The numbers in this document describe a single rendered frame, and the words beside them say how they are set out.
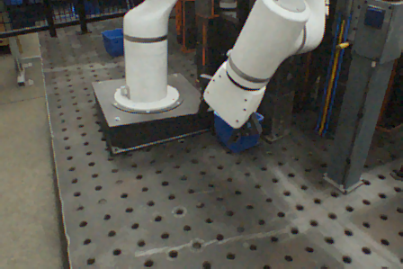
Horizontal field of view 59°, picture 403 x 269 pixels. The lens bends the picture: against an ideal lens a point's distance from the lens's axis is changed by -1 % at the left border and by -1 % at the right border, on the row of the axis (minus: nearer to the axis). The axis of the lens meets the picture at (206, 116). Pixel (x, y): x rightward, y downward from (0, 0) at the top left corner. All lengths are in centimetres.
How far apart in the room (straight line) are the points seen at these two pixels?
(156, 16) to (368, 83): 54
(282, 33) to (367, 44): 24
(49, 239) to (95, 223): 99
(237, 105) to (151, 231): 32
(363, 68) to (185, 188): 47
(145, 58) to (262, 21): 49
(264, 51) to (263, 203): 39
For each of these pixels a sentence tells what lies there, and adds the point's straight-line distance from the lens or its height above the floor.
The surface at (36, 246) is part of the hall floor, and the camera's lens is 181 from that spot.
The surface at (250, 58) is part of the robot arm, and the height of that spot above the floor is 107.
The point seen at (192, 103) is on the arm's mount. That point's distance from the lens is 107.
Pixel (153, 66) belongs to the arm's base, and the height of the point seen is 90.
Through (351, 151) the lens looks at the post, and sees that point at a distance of 85.
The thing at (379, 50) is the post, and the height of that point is 105.
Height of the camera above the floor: 129
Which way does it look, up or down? 31 degrees down
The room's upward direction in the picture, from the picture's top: straight up
